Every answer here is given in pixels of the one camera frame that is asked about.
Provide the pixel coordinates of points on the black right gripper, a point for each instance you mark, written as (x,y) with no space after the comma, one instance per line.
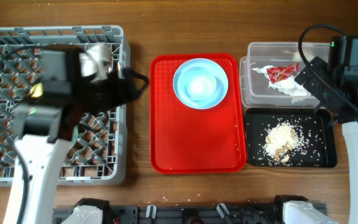
(311,83)

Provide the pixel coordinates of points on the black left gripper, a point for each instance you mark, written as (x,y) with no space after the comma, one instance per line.
(123,93)

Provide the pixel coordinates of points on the white napkin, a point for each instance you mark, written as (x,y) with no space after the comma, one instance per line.
(288,87)

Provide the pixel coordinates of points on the red snack wrapper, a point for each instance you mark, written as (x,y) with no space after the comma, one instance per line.
(277,74)

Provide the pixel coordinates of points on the yellow plastic cup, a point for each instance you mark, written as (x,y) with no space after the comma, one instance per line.
(36,91)

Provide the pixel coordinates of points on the light blue plate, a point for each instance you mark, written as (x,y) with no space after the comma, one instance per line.
(221,87)

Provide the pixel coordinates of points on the light blue bowl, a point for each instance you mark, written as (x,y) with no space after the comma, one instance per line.
(198,83)

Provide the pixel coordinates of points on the green bowl with rice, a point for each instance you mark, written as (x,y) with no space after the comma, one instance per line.
(74,137)

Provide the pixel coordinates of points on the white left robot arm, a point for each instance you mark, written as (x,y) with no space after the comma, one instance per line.
(43,127)

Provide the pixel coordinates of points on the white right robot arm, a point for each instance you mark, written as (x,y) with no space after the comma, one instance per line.
(335,84)

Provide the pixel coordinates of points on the grey dishwasher rack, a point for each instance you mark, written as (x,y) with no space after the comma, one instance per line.
(99,155)

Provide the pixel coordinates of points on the clear plastic bin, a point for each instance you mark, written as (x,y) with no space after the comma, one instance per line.
(254,86)

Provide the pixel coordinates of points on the pile of rice and scraps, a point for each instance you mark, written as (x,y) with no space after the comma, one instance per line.
(290,141)

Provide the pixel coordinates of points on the black plastic tray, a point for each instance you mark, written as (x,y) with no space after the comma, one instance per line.
(254,118)

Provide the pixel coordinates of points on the red plastic tray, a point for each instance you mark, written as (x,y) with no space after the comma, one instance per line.
(184,140)

